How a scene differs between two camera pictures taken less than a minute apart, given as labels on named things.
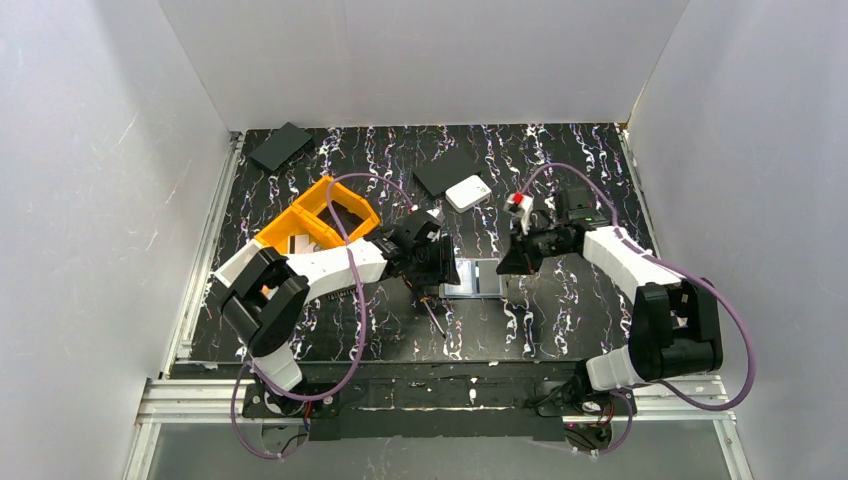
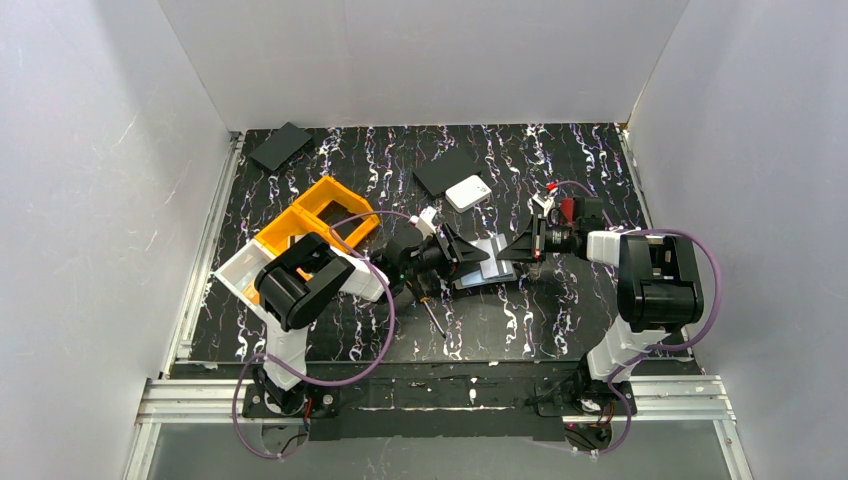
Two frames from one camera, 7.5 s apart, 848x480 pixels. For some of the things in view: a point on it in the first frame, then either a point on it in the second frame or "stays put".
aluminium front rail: x=662 y=399 stays put
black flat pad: x=280 y=147 stays put
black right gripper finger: x=513 y=263 → x=527 y=246
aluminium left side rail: x=235 y=145 stays put
